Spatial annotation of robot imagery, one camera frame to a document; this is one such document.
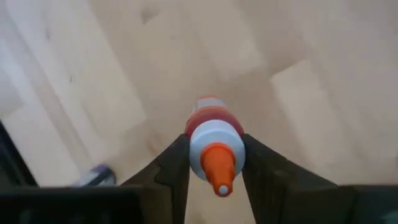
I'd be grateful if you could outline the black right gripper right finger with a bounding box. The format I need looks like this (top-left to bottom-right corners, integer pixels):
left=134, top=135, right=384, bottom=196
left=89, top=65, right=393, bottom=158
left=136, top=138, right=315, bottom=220
left=241, top=133, right=355, bottom=224

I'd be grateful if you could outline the large purple food coloring bottle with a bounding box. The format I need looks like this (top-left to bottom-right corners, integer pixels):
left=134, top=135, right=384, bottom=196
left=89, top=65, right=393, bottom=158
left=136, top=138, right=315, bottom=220
left=73, top=164, right=118, bottom=187

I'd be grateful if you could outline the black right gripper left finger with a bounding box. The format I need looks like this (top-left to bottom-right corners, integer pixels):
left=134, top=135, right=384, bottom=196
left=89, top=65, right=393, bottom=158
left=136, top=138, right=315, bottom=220
left=121, top=133, right=191, bottom=224

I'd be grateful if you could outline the large red food coloring bottle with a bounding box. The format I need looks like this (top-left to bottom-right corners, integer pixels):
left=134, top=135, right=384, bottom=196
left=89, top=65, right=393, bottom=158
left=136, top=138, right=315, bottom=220
left=185, top=95, right=246, bottom=198

